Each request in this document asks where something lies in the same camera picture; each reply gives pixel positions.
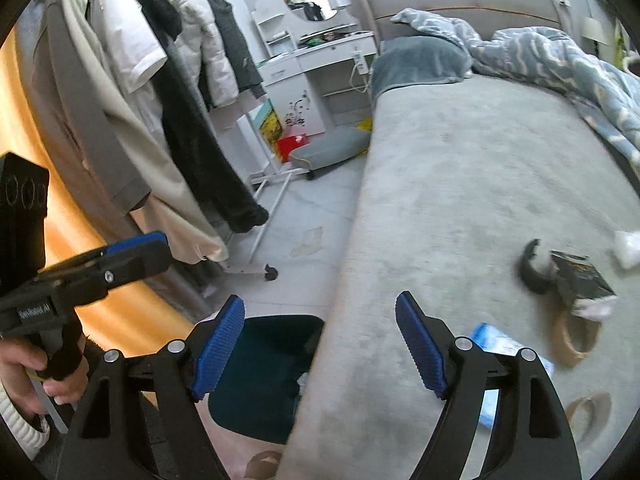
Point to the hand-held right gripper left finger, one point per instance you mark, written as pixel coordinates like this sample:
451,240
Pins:
220,350

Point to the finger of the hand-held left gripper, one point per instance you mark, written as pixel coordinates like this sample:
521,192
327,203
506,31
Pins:
135,255

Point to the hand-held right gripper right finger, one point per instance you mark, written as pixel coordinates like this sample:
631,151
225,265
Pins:
420,350

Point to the dark teal waste bin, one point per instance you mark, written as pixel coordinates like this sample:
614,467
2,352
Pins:
260,360

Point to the white bubble wrap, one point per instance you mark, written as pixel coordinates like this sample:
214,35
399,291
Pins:
629,250

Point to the person's left forearm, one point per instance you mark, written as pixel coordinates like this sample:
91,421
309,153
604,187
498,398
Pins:
17,427

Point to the person's left hand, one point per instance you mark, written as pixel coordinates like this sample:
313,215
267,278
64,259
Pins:
20,365

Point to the blue and white plastic packet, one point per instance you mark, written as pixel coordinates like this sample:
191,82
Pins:
495,340

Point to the clothes rack with garments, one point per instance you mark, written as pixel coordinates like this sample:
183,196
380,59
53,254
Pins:
150,160

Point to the grey shirt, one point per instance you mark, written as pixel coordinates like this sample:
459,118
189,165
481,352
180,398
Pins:
85,125

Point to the brown slipper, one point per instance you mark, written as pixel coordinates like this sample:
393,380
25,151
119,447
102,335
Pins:
262,465

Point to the black fleece garment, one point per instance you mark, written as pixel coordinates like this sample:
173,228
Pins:
200,150

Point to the black curved plastic piece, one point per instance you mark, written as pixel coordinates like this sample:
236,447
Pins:
530,275

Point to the black snack bag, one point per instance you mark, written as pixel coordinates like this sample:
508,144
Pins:
580,275

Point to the red box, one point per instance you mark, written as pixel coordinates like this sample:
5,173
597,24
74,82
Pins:
287,149

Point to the yellow and green picture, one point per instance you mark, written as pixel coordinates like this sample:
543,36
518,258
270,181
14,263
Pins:
269,122

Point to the white t-shirt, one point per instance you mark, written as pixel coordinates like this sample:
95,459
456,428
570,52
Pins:
130,35

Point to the grey floor cushion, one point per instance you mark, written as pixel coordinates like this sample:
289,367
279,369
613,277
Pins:
330,147

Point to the white puffer jacket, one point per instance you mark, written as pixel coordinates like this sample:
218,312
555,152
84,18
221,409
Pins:
210,45

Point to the dark grey jacket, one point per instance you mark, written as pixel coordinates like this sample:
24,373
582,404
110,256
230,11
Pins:
240,45

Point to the white vanity desk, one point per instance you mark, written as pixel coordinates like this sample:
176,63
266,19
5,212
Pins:
315,80

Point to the blue-grey pillow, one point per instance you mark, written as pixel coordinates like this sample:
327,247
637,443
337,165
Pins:
415,65

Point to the white power strip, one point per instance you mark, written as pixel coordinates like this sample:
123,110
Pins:
358,60

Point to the blue patterned blanket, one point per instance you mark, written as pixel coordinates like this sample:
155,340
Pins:
550,55

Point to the beige padded headboard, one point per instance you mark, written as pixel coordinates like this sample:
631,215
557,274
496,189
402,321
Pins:
450,0

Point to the bedside lamp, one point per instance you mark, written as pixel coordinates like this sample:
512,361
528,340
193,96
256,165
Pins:
592,27

